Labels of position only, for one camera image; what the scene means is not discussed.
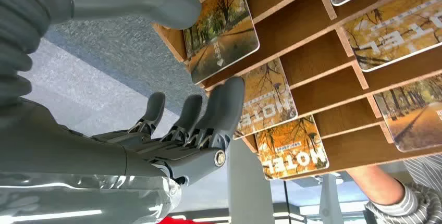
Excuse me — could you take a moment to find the person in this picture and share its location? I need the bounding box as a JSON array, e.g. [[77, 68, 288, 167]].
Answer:
[[346, 153, 442, 224]]

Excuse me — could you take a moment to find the ribbed grey right arm sleeve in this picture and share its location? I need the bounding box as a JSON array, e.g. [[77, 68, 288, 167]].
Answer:
[[0, 0, 74, 113]]

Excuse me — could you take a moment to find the autumn tree hotel card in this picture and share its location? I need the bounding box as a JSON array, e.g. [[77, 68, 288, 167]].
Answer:
[[234, 57, 298, 140], [254, 115, 330, 181], [341, 0, 442, 73]]

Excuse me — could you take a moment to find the red object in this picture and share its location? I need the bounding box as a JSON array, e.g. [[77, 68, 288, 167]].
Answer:
[[157, 216, 210, 224]]

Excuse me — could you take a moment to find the white pillar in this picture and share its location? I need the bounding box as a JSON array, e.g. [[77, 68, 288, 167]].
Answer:
[[318, 174, 345, 224]]

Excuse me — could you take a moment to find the thin black pole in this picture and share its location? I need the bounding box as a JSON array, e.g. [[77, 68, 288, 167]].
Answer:
[[283, 181, 290, 224]]

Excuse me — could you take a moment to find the grey pillar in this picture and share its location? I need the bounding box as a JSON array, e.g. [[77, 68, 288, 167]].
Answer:
[[227, 139, 276, 224]]

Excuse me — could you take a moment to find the wooden card rack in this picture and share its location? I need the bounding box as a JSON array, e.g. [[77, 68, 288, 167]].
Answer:
[[152, 0, 442, 182]]

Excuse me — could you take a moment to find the autumn path card with heart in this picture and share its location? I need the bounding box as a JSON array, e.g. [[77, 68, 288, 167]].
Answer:
[[182, 0, 260, 85]]

